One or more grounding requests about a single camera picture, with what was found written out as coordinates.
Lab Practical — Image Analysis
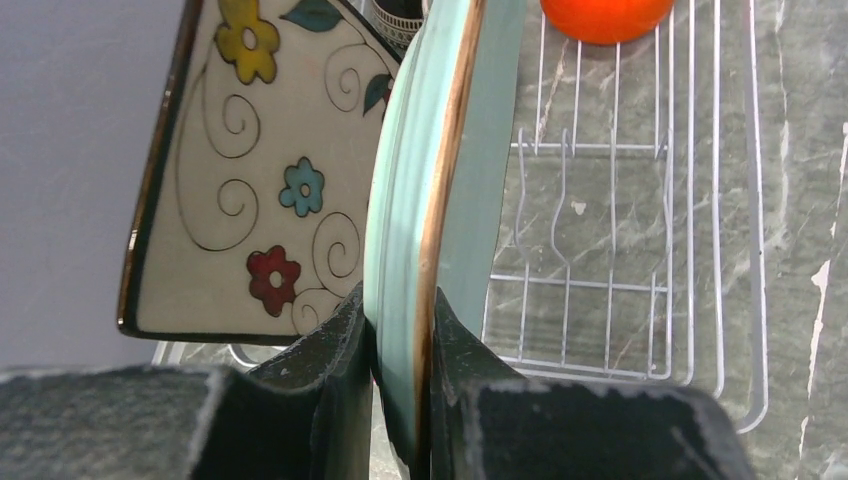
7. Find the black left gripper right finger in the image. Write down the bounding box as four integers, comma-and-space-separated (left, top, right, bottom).
430, 293, 756, 479

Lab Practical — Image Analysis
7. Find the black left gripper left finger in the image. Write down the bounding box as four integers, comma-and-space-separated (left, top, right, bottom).
1, 287, 372, 479

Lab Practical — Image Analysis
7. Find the beige floral square plate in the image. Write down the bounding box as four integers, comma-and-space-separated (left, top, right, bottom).
117, 1, 401, 346

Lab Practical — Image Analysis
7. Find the light green round plate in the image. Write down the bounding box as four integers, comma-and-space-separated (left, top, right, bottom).
362, 1, 527, 479

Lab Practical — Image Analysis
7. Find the brown patterned bowl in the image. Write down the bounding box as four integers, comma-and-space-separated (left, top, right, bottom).
370, 0, 424, 54

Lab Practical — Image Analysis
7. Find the orange plastic bowl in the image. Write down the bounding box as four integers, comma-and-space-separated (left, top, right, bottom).
540, 0, 674, 45

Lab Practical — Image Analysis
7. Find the white wire dish rack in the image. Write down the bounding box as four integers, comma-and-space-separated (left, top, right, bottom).
152, 0, 770, 435

